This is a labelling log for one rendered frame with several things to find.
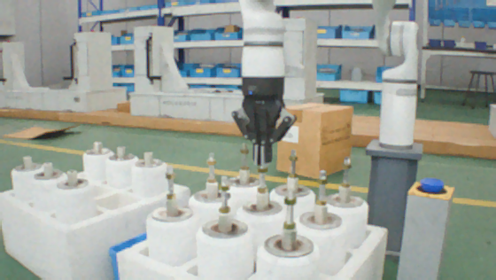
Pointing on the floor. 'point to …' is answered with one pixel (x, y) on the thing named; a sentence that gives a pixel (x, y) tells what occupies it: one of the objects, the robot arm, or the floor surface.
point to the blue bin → (122, 250)
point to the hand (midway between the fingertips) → (262, 154)
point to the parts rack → (243, 40)
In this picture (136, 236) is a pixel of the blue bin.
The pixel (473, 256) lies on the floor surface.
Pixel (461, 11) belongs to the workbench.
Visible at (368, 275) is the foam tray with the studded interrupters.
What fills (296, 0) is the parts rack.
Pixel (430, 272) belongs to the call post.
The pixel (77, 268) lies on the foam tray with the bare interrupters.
